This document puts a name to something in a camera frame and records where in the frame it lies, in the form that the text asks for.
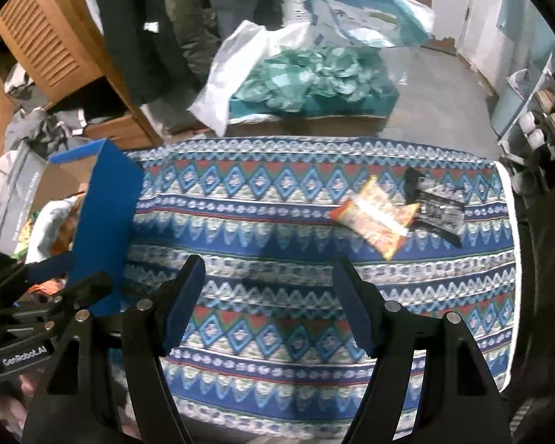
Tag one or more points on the blue cardboard box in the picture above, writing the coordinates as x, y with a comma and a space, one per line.
106, 222

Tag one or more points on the grey fabric bag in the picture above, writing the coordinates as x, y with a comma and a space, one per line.
14, 189

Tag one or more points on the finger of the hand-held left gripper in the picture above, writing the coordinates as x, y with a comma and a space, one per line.
55, 266
90, 286

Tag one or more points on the teal fabric in box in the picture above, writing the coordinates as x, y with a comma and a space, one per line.
319, 74

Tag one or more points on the heap of assorted snack packets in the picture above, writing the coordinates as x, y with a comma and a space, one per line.
51, 231

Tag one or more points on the shelf rack with cups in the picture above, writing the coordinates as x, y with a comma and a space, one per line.
536, 125

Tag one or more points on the printed blanket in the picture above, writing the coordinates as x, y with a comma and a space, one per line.
268, 222

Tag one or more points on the orange snack packet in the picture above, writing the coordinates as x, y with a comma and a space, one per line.
379, 217

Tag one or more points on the teal brown cardboard box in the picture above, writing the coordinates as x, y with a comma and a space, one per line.
305, 118

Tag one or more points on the wooden louvered wardrobe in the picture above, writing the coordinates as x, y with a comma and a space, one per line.
46, 41

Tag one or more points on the blue white plastic bag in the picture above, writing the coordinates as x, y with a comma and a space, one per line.
360, 9

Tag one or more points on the grey clothing pile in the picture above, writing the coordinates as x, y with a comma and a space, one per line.
37, 129

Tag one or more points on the person's left hand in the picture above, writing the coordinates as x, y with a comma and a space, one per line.
4, 397

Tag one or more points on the dark hanging jacket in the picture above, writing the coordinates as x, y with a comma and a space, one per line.
134, 41

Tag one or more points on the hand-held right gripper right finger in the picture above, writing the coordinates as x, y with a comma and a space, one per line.
356, 305

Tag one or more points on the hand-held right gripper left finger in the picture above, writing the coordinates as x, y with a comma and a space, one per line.
182, 305

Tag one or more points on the black silver snack packet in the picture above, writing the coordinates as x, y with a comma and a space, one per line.
439, 208

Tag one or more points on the olive hanging jacket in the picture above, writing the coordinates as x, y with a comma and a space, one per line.
189, 9

